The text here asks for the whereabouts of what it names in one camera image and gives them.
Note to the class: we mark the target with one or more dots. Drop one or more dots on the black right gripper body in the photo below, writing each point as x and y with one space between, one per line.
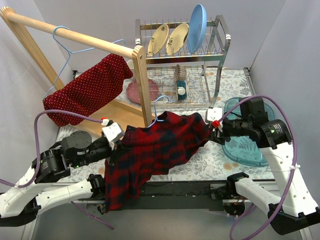
217 133

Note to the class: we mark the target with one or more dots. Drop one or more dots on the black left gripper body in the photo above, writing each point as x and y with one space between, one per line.
116 146

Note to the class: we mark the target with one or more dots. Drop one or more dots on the red plaid garment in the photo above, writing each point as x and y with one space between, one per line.
170 142

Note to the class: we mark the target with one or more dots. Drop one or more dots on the red polka dot skirt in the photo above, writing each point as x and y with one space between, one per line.
93 89

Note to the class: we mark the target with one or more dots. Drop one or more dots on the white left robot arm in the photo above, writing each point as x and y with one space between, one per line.
22 204

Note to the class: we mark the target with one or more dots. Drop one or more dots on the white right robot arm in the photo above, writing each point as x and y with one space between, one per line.
295 209

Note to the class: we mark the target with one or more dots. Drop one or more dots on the teal transparent plastic basin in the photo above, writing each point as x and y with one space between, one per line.
243 150

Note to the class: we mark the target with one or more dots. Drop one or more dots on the wooden clothes rack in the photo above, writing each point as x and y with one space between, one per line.
121 112

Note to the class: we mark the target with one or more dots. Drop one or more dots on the pink dotted plate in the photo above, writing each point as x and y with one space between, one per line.
132 91

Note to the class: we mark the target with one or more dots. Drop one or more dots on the floral table mat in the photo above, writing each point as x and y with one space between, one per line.
209 162

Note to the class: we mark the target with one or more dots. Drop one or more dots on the stainless steel dish rack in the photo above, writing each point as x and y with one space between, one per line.
203 67

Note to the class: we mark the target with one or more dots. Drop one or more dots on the white cup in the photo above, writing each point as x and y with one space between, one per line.
130 64

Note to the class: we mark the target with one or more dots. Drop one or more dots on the cream floral plate right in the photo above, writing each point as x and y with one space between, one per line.
177 39

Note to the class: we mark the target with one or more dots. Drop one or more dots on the cream floral plate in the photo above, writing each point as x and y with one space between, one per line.
158 40
177 39

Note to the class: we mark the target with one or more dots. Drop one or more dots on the blue plate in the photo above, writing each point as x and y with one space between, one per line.
197 28

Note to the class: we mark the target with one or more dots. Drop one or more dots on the cream floral plate left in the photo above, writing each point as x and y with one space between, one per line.
158 40

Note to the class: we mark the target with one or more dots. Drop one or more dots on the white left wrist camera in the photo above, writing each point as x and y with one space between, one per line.
113 132

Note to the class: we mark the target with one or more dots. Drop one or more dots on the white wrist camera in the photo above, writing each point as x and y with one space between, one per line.
212 117
113 132

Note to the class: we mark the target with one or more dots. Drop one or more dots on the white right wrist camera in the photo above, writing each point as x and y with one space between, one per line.
212 117

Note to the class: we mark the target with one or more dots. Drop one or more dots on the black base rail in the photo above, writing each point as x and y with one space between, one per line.
174 195

